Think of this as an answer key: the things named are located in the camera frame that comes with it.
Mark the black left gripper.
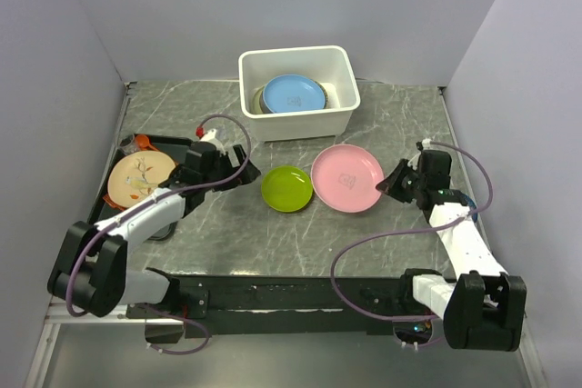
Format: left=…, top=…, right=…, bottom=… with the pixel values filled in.
left=202, top=144, right=260, bottom=192

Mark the aluminium frame rail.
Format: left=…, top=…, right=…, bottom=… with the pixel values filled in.
left=436, top=85, right=528, bottom=321

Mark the clear glass cup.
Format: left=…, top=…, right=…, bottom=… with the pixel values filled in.
left=119, top=134, right=140, bottom=155

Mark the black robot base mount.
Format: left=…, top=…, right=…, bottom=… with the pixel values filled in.
left=126, top=272, right=451, bottom=343

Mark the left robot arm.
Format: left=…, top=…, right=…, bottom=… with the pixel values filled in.
left=47, top=141, right=260, bottom=317

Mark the black plastic tray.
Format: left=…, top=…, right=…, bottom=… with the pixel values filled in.
left=87, top=134, right=192, bottom=242

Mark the green plate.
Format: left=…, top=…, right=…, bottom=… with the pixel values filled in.
left=261, top=165, right=314, bottom=214

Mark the cream plate with branch motif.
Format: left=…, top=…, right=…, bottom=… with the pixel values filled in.
left=251, top=87, right=264, bottom=114

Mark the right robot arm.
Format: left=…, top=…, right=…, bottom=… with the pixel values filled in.
left=376, top=149, right=527, bottom=352

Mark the orange measuring scoop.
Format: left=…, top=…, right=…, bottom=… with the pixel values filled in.
left=135, top=134, right=157, bottom=151

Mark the blue white patterned bowl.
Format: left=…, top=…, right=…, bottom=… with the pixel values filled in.
left=460, top=193, right=478, bottom=223

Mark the blue plate with bamboo mat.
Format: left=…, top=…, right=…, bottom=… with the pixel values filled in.
left=264, top=75, right=326, bottom=114

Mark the pink plate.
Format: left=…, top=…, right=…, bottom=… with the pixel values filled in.
left=311, top=144, right=385, bottom=214

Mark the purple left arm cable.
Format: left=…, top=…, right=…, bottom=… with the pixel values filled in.
left=66, top=114, right=252, bottom=356

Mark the white plastic bin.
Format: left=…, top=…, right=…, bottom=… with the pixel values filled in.
left=238, top=45, right=361, bottom=142

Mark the beige plate with bird motif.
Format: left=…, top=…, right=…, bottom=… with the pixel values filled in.
left=107, top=151, right=176, bottom=208

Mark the dark plate with deer motif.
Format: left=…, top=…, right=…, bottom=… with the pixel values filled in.
left=258, top=87, right=270, bottom=114

